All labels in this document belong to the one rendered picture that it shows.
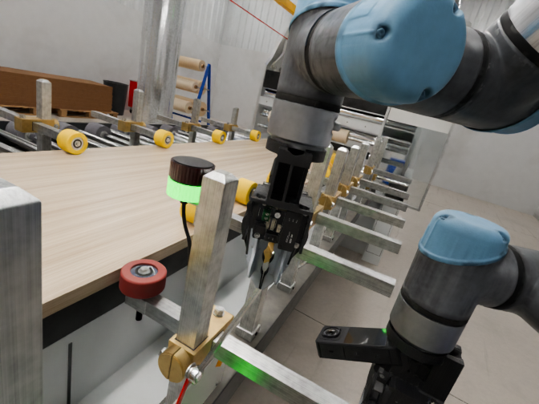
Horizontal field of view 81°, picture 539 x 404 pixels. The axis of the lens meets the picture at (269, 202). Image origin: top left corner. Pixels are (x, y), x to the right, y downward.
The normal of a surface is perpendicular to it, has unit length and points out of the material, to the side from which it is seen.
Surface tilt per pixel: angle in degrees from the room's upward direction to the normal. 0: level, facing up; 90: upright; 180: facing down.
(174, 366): 90
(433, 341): 90
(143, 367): 0
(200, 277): 90
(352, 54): 110
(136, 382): 0
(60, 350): 90
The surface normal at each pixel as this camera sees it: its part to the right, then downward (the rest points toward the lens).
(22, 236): 0.88, 0.33
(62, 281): 0.22, -0.92
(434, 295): -0.68, 0.09
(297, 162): -0.10, 0.30
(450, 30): 0.29, 0.37
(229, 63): -0.48, 0.18
